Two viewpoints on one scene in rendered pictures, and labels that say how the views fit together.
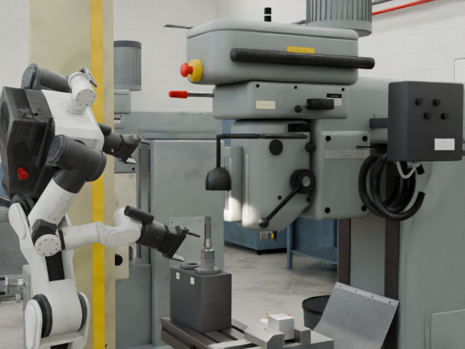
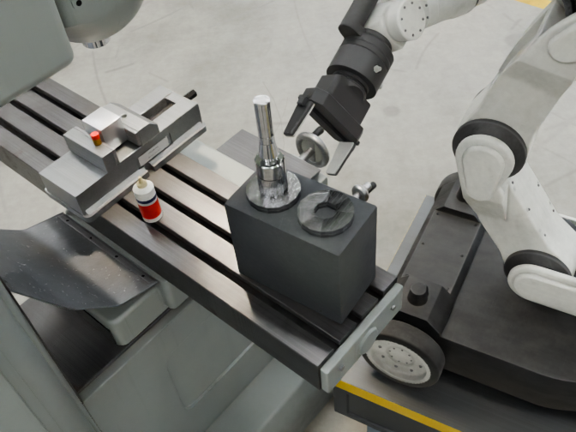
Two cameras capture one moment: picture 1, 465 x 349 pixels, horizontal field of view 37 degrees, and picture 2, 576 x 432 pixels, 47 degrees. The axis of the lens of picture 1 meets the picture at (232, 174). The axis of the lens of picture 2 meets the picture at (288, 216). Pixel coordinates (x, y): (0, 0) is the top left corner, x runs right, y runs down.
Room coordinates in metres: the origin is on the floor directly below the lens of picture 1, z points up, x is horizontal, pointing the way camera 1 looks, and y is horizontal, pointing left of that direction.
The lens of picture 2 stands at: (3.10, -0.13, 1.90)
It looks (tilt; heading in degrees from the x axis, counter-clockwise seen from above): 48 degrees down; 163
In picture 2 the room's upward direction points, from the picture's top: 7 degrees counter-clockwise
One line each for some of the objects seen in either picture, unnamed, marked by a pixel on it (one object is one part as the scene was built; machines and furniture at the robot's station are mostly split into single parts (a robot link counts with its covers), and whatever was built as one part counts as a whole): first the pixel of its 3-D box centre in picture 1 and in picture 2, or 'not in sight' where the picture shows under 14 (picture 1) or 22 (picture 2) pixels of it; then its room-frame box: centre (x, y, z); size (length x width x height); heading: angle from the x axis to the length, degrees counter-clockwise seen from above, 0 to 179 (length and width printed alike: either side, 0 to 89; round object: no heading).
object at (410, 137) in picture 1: (427, 121); not in sight; (1.87, -0.52, 1.62); 0.20 x 0.09 x 0.21; 117
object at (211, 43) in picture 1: (271, 57); not in sight; (2.04, -0.11, 1.81); 0.47 x 0.26 x 0.16; 117
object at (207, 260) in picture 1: (207, 260); (272, 175); (2.36, 0.08, 1.16); 0.05 x 0.05 x 0.06
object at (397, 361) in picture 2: not in sight; (401, 353); (2.40, 0.33, 0.50); 0.20 x 0.05 x 0.20; 40
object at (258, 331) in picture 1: (263, 336); (128, 122); (1.93, -0.09, 1.02); 0.12 x 0.06 x 0.04; 29
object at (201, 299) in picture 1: (200, 294); (303, 239); (2.40, 0.11, 1.03); 0.22 x 0.12 x 0.20; 34
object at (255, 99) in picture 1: (279, 102); not in sight; (2.05, -0.14, 1.68); 0.34 x 0.24 x 0.10; 117
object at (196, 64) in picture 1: (194, 70); not in sight; (1.93, 0.10, 1.76); 0.06 x 0.02 x 0.06; 27
